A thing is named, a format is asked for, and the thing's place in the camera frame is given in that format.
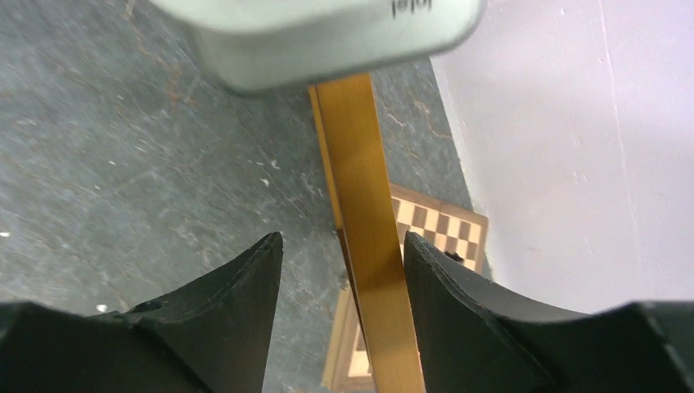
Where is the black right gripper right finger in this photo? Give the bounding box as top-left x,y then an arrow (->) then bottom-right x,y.
404,233 -> 693,392

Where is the wooden chessboard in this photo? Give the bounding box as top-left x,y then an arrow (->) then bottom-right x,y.
322,184 -> 489,392

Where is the black chess piece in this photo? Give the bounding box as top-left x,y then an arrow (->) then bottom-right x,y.
444,251 -> 465,264

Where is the wooden picture frame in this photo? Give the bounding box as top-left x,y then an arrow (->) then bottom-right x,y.
309,73 -> 425,392

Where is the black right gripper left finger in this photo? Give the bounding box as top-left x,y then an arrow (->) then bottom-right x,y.
1,233 -> 283,392

